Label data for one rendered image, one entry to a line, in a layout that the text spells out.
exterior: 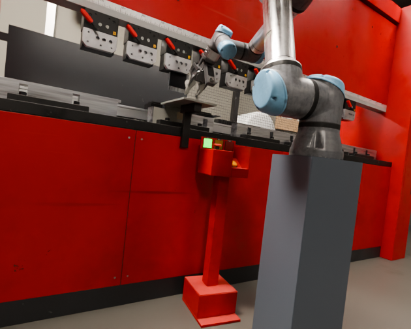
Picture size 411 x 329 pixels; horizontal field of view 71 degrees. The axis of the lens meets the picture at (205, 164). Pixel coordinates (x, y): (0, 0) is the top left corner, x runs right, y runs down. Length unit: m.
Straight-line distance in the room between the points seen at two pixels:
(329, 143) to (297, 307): 0.44
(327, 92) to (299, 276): 0.50
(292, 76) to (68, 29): 3.53
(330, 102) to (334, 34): 1.76
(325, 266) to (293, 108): 0.43
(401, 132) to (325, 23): 1.23
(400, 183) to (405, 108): 0.66
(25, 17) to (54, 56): 2.20
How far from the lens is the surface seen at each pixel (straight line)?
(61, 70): 2.00
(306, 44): 2.32
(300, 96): 0.81
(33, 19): 4.17
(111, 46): 1.51
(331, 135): 0.87
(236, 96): 2.78
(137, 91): 2.08
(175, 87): 1.64
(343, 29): 2.71
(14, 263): 1.39
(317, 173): 0.80
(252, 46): 1.34
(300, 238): 0.81
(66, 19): 4.15
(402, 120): 3.14
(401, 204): 3.12
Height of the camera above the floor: 0.75
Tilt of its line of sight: 2 degrees down
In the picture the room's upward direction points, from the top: 6 degrees clockwise
